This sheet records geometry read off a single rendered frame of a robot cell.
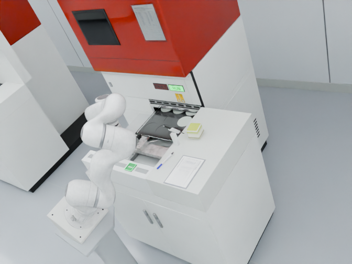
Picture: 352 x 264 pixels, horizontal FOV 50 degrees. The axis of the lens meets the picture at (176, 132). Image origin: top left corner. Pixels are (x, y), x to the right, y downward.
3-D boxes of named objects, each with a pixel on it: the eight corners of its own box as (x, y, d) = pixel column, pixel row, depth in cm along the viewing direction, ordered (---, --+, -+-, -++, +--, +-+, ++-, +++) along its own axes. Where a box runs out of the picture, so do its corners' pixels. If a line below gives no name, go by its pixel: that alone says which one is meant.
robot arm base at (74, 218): (79, 236, 202) (84, 230, 186) (57, 209, 204) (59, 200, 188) (106, 214, 212) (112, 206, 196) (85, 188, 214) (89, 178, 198)
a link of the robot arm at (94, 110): (92, 123, 166) (88, 125, 195) (125, 111, 170) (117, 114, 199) (85, 104, 165) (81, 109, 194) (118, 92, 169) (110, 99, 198)
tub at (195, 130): (193, 130, 221) (190, 122, 217) (205, 131, 217) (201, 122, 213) (188, 139, 216) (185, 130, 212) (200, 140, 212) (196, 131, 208)
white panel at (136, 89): (122, 108, 295) (100, 65, 271) (209, 121, 246) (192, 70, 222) (120, 110, 293) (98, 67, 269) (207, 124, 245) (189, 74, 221)
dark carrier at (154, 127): (165, 101, 268) (165, 100, 268) (206, 106, 248) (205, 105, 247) (138, 133, 250) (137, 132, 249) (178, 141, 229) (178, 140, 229)
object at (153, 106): (155, 112, 270) (150, 102, 265) (206, 120, 244) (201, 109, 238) (153, 113, 269) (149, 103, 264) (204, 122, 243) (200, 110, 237)
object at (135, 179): (99, 164, 250) (90, 149, 241) (163, 183, 217) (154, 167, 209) (90, 174, 245) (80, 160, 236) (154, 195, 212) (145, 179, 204)
